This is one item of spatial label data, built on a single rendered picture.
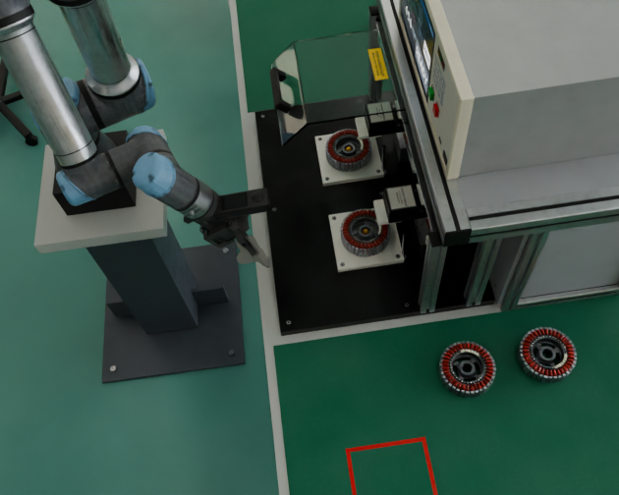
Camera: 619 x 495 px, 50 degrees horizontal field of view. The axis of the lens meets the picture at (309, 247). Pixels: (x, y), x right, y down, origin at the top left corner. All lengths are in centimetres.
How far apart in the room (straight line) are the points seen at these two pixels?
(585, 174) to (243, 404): 136
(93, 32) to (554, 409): 116
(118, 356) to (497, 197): 153
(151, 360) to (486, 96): 158
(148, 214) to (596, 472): 114
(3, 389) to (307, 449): 137
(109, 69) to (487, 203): 80
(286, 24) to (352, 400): 115
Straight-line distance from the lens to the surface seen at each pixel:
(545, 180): 125
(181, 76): 308
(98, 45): 141
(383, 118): 156
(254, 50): 200
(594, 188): 126
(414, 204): 142
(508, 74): 111
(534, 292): 149
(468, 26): 118
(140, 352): 235
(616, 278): 155
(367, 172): 164
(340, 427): 139
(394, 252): 151
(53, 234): 175
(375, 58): 149
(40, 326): 255
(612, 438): 147
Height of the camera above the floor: 209
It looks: 59 degrees down
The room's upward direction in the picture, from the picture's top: 8 degrees counter-clockwise
